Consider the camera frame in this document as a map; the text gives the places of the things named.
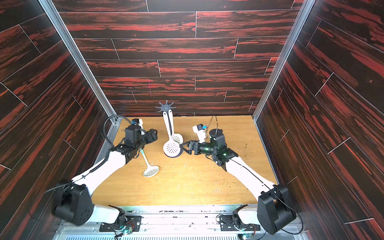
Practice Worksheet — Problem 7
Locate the white teal skimmer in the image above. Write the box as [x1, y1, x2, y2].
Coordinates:
[168, 110, 184, 144]
[141, 150, 160, 178]
[163, 112, 181, 158]

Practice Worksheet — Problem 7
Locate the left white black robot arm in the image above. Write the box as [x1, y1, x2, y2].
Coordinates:
[52, 125, 158, 231]

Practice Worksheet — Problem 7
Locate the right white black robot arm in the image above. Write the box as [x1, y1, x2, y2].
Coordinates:
[180, 129, 297, 235]

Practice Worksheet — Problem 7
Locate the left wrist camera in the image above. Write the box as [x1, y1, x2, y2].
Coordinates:
[131, 118, 144, 128]

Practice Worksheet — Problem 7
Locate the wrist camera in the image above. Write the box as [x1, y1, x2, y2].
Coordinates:
[193, 124, 208, 143]
[131, 118, 144, 128]

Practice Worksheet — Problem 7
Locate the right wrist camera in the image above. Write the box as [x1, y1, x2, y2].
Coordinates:
[193, 124, 208, 143]

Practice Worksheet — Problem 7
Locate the left aluminium corner post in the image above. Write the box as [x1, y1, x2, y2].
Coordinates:
[37, 0, 123, 193]

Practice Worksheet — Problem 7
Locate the aluminium corner post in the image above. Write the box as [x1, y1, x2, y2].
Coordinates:
[253, 0, 316, 126]
[37, 0, 123, 193]

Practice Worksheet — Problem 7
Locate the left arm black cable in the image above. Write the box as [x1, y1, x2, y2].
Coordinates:
[102, 114, 133, 151]

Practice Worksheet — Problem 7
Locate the aluminium front rail frame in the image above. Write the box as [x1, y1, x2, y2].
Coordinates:
[54, 205, 310, 240]

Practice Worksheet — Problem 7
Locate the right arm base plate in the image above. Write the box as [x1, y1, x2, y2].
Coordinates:
[216, 214, 261, 232]

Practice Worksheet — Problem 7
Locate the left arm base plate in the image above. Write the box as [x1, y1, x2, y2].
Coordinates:
[99, 216, 143, 234]

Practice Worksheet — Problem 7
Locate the right aluminium corner post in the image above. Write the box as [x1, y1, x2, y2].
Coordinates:
[253, 0, 316, 126]

